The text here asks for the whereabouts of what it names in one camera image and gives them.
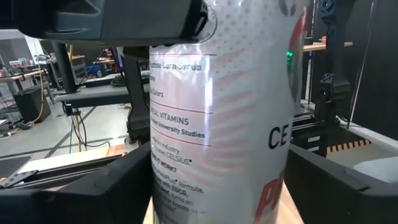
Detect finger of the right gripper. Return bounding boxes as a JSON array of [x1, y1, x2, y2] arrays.
[[12, 0, 209, 44]]

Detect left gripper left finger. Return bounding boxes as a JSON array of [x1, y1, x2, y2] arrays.
[[0, 141, 154, 224]]

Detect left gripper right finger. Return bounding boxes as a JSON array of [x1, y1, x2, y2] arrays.
[[284, 143, 398, 224]]

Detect Celsius Peach Vibe can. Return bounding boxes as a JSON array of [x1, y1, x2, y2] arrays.
[[148, 0, 312, 224]]

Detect white sheet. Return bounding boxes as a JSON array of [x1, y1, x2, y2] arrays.
[[353, 155, 398, 184]]

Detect black mat orange striped edge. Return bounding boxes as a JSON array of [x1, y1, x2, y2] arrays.
[[326, 139, 373, 154]]

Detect perforated metal plate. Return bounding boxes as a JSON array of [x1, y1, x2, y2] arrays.
[[0, 169, 39, 189]]

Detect black desk leg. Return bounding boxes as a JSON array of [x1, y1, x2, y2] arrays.
[[51, 40, 78, 94]]

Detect black box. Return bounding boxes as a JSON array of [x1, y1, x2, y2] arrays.
[[12, 85, 52, 124]]

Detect wooden workbench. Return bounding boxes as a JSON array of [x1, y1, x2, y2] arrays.
[[0, 70, 47, 82]]

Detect wooden board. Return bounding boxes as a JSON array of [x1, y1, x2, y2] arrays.
[[303, 42, 354, 52]]

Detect black aluminium table frame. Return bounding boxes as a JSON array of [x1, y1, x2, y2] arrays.
[[0, 154, 127, 190]]

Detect black pedestal column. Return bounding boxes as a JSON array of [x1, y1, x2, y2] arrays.
[[123, 46, 152, 146]]

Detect black hanging cables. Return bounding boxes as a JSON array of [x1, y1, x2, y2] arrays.
[[63, 104, 111, 153]]

